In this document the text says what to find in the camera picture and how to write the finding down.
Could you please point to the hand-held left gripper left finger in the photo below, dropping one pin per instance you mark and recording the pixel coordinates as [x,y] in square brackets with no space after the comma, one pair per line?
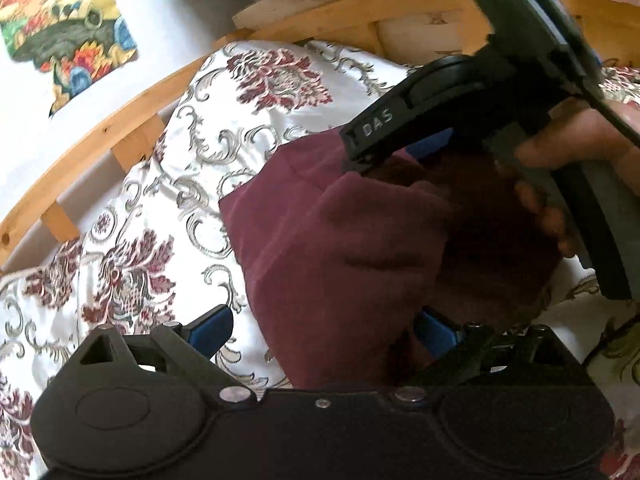
[214,327]

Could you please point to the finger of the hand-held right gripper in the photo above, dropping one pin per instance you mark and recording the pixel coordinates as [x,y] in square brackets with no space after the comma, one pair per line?
[430,145]

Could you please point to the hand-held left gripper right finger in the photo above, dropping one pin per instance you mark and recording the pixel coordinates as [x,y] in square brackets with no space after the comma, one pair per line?
[434,331]

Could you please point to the maroon long-sleeve shirt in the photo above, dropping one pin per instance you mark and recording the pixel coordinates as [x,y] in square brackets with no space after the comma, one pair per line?
[360,260]

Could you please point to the person's right hand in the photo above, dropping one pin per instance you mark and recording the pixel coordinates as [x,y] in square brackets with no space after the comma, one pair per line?
[580,140]

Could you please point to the floral white bed blanket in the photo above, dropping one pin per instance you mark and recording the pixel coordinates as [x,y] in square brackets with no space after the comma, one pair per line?
[160,200]

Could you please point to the wooden bed frame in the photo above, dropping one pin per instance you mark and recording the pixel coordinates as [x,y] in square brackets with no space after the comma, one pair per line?
[90,145]

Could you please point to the landscape drawing wall poster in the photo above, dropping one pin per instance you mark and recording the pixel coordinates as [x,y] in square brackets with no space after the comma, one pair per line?
[65,25]

